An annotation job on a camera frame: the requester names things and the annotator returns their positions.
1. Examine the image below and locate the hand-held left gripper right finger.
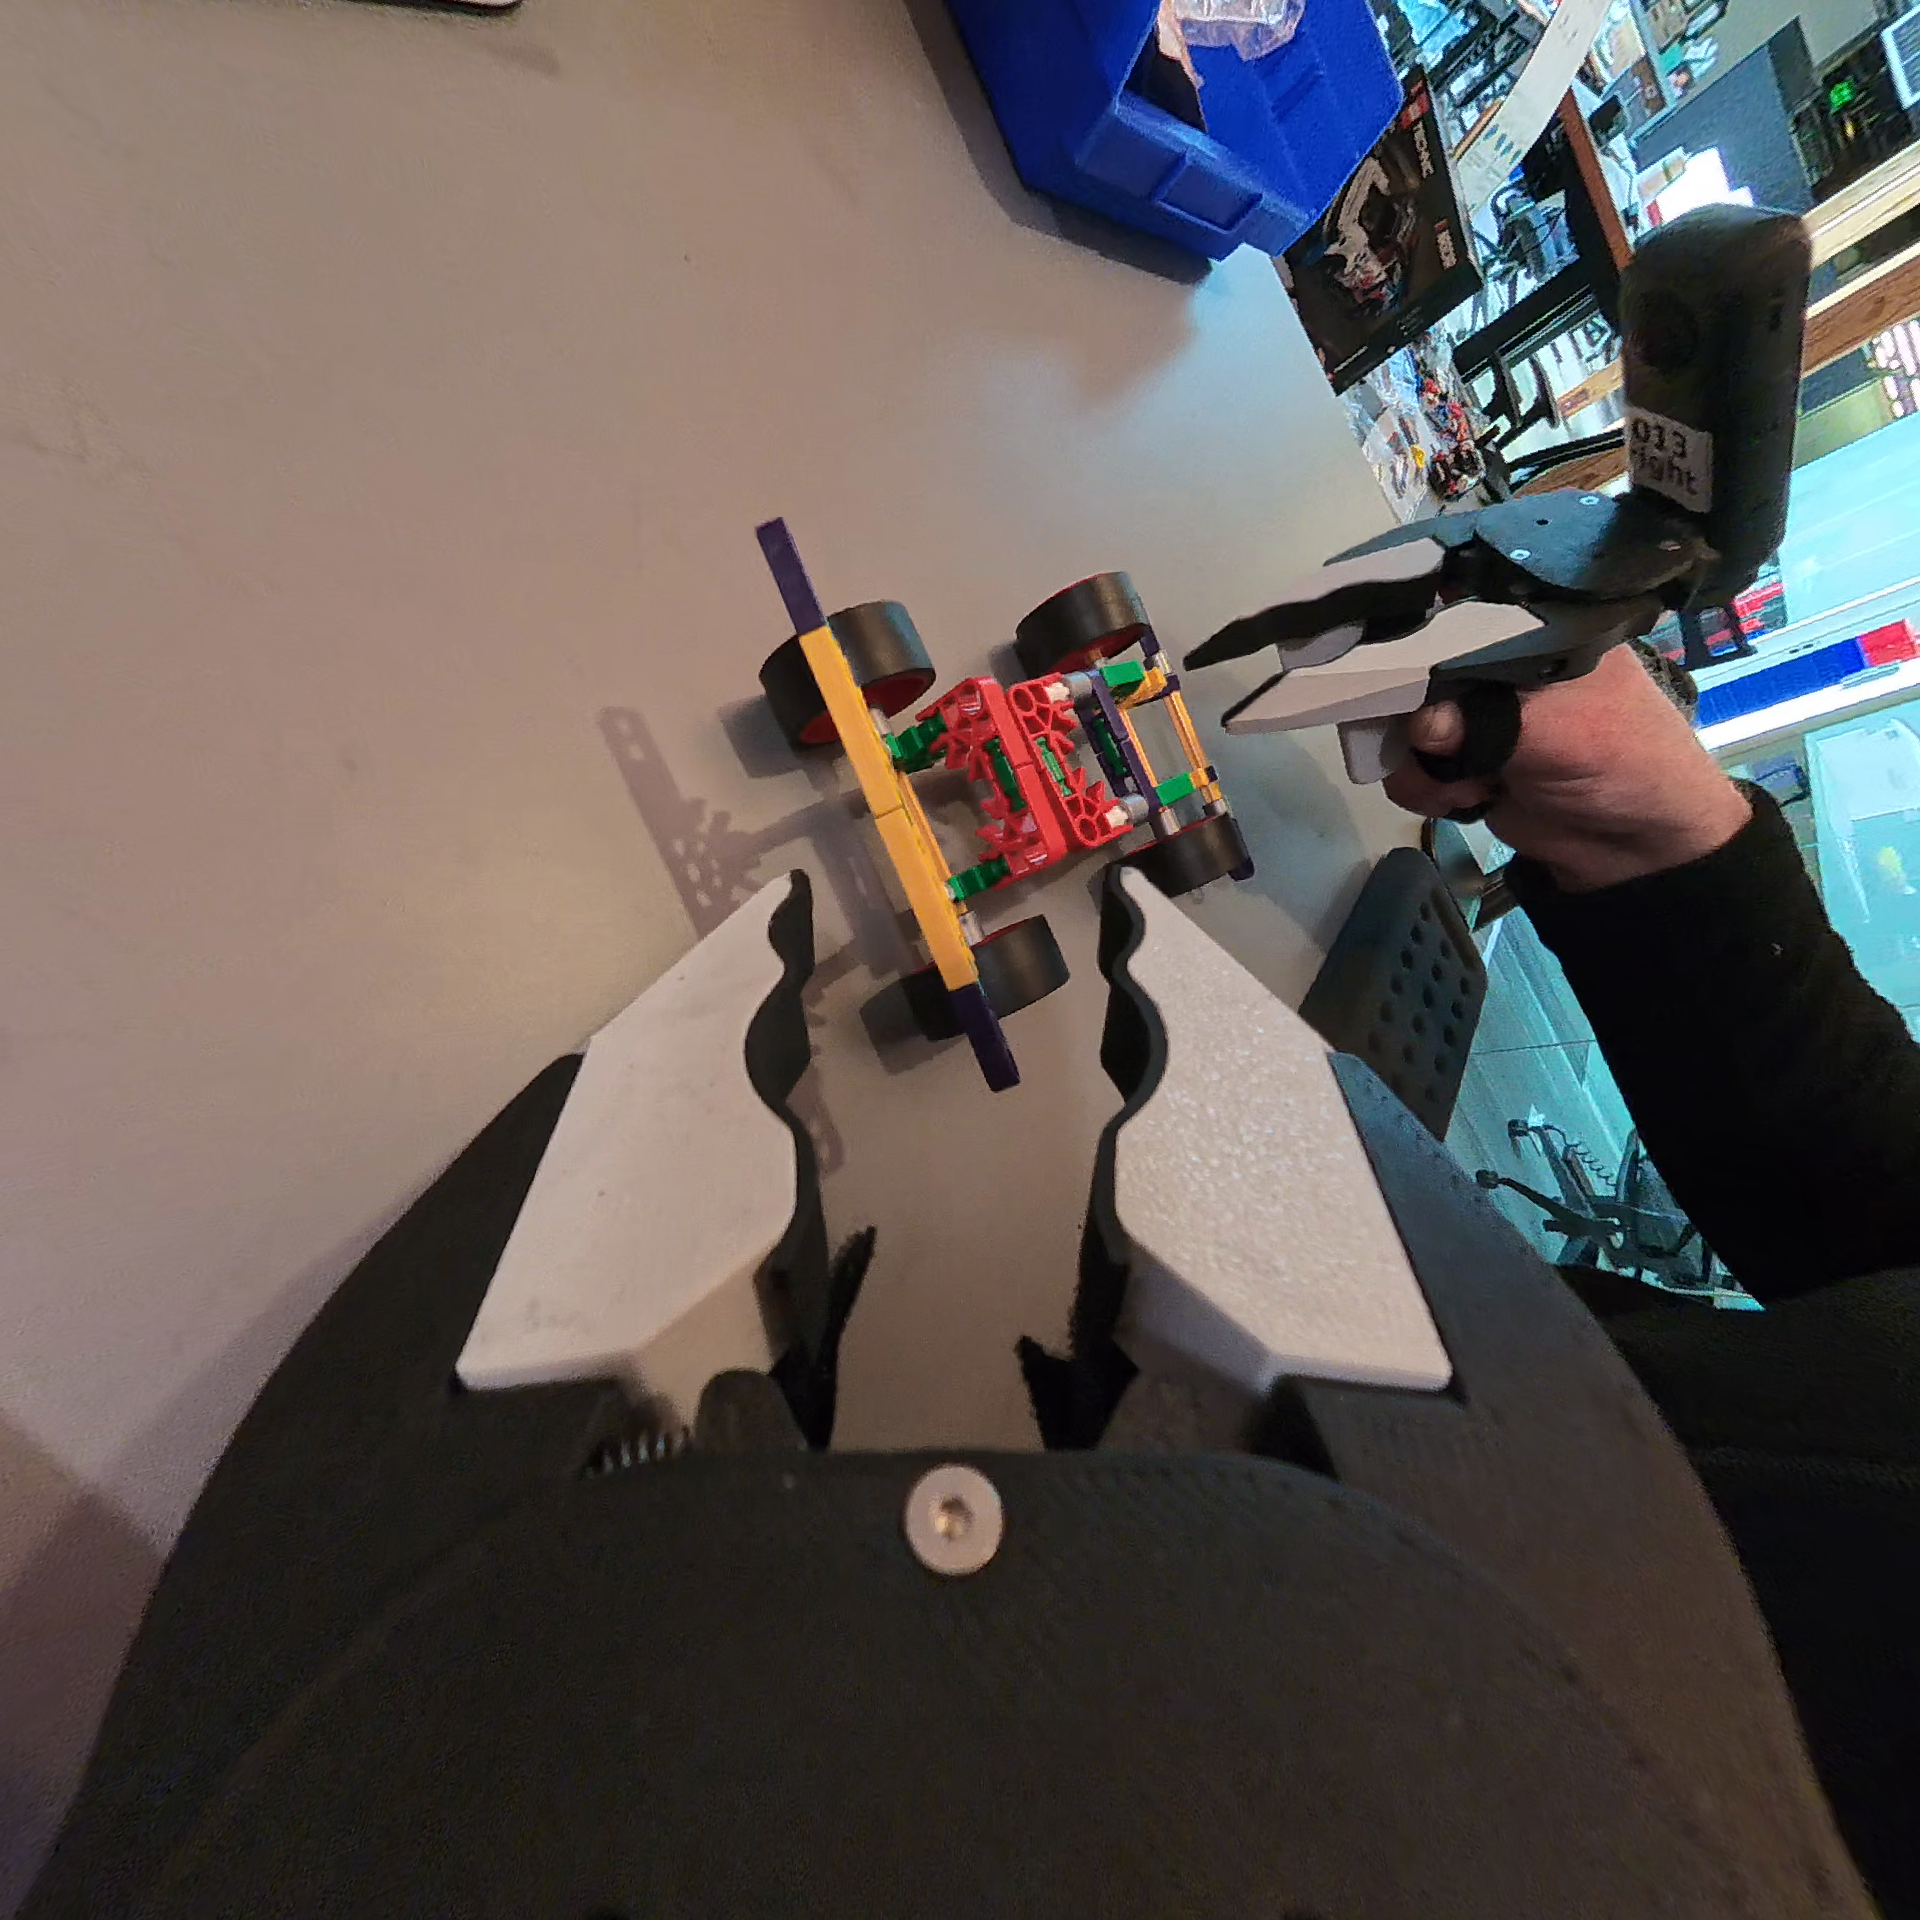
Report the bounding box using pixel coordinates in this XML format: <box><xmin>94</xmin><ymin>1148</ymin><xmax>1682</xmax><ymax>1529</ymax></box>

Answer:
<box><xmin>1050</xmin><ymin>864</ymin><xmax>1455</xmax><ymax>1454</ymax></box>

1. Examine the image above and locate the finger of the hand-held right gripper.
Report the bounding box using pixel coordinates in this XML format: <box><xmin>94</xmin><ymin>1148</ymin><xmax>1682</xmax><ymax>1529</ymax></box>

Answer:
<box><xmin>1219</xmin><ymin>600</ymin><xmax>1554</xmax><ymax>740</ymax></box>
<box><xmin>1181</xmin><ymin>538</ymin><xmax>1454</xmax><ymax>677</ymax></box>

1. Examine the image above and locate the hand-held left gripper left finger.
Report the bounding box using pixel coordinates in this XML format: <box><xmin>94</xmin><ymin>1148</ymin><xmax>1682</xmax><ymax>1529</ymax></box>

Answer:
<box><xmin>450</xmin><ymin>870</ymin><xmax>834</xmax><ymax>1449</ymax></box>

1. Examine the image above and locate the black wheel red hub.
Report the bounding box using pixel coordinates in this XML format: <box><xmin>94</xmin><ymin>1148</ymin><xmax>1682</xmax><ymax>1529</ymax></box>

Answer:
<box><xmin>1015</xmin><ymin>570</ymin><xmax>1157</xmax><ymax>677</ymax></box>
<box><xmin>900</xmin><ymin>914</ymin><xmax>1069</xmax><ymax>1045</ymax></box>
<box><xmin>1132</xmin><ymin>816</ymin><xmax>1247</xmax><ymax>898</ymax></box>
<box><xmin>757</xmin><ymin>600</ymin><xmax>939</xmax><ymax>752</ymax></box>

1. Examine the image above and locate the red and green toy model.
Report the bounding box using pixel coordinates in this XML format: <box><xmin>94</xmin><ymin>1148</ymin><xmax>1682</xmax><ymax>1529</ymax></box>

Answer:
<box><xmin>754</xmin><ymin>516</ymin><xmax>1258</xmax><ymax>1096</ymax></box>

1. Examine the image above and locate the purple connector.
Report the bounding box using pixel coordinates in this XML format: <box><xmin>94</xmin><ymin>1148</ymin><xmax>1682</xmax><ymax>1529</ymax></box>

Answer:
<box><xmin>754</xmin><ymin>516</ymin><xmax>833</xmax><ymax>635</ymax></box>
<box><xmin>959</xmin><ymin>979</ymin><xmax>1023</xmax><ymax>1096</ymax></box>

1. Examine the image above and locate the yellow connector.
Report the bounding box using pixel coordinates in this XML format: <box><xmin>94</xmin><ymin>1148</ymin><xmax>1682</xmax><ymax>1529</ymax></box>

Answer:
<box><xmin>871</xmin><ymin>802</ymin><xmax>980</xmax><ymax>993</ymax></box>
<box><xmin>801</xmin><ymin>622</ymin><xmax>910</xmax><ymax>818</ymax></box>

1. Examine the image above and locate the person's right forearm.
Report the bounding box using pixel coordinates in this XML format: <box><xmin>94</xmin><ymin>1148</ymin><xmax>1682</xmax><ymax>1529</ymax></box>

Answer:
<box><xmin>1507</xmin><ymin>780</ymin><xmax>1920</xmax><ymax>1308</ymax></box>

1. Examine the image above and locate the person's right hand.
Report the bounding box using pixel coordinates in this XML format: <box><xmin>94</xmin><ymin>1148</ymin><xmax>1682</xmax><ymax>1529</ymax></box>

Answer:
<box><xmin>1380</xmin><ymin>642</ymin><xmax>1758</xmax><ymax>897</ymax></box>

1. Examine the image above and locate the black perforated panel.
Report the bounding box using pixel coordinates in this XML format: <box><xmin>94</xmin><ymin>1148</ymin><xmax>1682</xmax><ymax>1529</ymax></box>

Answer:
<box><xmin>1297</xmin><ymin>848</ymin><xmax>1491</xmax><ymax>1142</ymax></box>

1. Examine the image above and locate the black toy set box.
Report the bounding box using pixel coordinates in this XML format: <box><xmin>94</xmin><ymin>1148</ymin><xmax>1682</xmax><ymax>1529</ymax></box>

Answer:
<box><xmin>1271</xmin><ymin>66</ymin><xmax>1489</xmax><ymax>396</ymax></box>

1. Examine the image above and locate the black office chair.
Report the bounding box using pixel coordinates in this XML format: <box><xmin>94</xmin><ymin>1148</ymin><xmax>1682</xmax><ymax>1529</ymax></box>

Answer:
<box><xmin>1477</xmin><ymin>1118</ymin><xmax>1727</xmax><ymax>1296</ymax></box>

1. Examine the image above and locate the blue storage bin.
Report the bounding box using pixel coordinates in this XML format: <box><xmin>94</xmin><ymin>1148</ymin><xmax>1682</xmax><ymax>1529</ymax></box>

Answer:
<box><xmin>941</xmin><ymin>0</ymin><xmax>1409</xmax><ymax>260</ymax></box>

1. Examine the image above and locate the clear plastic bag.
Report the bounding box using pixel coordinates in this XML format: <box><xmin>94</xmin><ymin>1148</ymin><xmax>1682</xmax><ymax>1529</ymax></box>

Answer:
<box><xmin>1161</xmin><ymin>0</ymin><xmax>1309</xmax><ymax>61</ymax></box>

